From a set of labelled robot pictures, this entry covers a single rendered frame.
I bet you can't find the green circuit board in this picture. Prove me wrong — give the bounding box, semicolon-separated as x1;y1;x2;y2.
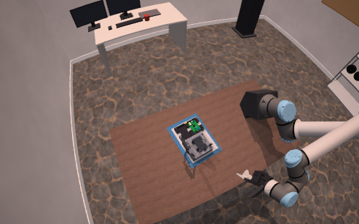
188;120;201;132

